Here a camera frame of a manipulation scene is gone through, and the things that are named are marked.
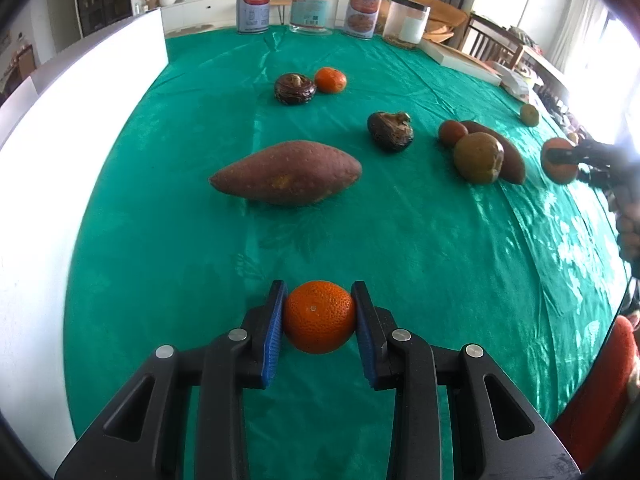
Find green tablecloth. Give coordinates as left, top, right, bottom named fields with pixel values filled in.
left=62, top=25, right=633, bottom=480

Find clear glass jar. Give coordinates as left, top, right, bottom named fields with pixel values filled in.
left=290, top=0, right=342, bottom=35

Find white cabinet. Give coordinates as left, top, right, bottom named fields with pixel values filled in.
left=160, top=0, right=296, bottom=36

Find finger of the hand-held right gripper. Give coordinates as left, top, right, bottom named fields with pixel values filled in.
left=547, top=141, right=608, bottom=166
left=575, top=166, right=610, bottom=189

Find large sweet potato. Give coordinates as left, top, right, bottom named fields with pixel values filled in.
left=208, top=140, right=363, bottom=206

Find metal tin with red label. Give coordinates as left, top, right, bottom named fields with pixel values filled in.
left=345, top=0, right=385, bottom=40
left=236, top=0, right=273, bottom=35

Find small red-brown fruit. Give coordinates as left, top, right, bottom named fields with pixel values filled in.
left=438, top=120, right=469, bottom=149

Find wooden chair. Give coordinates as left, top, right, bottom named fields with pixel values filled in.
left=460, top=12, right=526, bottom=68

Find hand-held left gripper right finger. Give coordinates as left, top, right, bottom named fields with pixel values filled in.
left=351, top=281, right=582, bottom=480

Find wooden boards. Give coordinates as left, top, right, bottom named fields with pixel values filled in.
left=382, top=0, right=471, bottom=43

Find white bag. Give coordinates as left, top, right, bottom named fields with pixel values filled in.
left=500, top=67, right=533, bottom=98

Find slim sweet potato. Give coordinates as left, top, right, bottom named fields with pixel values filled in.
left=460, top=120, right=527, bottom=185

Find flat white box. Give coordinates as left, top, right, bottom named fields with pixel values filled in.
left=419, top=39, right=502, bottom=86

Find orange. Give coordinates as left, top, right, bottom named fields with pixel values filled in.
left=314, top=67, right=347, bottom=94
left=540, top=137, right=582, bottom=184
left=283, top=280, right=357, bottom=355

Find person's right hand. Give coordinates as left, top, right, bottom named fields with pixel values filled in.
left=616, top=210, right=640, bottom=262

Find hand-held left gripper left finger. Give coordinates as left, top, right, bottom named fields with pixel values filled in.
left=55, top=280, right=290, bottom=480

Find black-lidded glass jar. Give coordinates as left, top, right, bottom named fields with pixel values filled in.
left=383, top=0, right=431, bottom=50

